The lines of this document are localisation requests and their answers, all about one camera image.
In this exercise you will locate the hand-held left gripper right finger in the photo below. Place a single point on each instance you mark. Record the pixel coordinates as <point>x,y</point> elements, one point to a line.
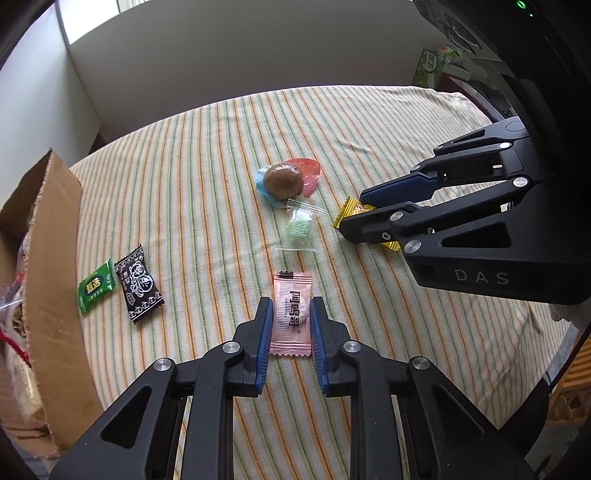
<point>318,341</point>

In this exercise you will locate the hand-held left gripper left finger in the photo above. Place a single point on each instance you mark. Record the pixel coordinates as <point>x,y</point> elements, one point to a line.
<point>264,341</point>

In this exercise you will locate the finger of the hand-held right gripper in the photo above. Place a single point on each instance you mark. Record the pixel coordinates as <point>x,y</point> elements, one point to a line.
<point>401,187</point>
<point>369,228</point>

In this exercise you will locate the yellow snack packet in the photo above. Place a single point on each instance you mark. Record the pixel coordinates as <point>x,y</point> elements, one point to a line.
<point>353,210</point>

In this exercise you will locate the pink snack packet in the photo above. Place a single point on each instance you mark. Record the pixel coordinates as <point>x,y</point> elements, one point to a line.
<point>292,314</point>

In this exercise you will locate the brown cardboard box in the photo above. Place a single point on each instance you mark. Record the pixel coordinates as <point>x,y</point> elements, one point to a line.
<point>55,300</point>

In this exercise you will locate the clear green candy packet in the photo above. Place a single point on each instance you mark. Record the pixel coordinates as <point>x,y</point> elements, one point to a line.
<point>299,228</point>

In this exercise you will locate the brown egg in wrapper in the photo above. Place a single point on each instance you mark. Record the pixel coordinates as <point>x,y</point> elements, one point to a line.
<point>282,180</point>

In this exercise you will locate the dark wooden side table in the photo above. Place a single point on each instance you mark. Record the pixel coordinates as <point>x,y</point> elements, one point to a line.
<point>480,92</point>

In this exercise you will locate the green printed box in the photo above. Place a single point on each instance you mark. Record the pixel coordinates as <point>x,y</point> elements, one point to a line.
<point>434,67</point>

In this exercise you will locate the black candy packet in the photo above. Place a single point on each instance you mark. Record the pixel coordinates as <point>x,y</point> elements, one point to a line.
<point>137,284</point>

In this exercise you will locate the striped tablecloth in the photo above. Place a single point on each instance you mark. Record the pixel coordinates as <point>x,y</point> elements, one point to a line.
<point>207,184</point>

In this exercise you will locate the wooden furniture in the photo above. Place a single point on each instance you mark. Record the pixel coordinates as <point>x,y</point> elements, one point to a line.
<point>575,387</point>

